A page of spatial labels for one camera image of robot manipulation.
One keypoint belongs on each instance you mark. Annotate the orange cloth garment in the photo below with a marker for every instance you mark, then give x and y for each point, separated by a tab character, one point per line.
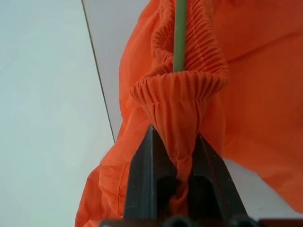
260	94

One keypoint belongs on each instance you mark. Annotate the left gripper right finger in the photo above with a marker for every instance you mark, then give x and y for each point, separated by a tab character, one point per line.
210	189

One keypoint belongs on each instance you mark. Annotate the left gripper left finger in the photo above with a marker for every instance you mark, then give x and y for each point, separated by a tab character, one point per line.
146	177

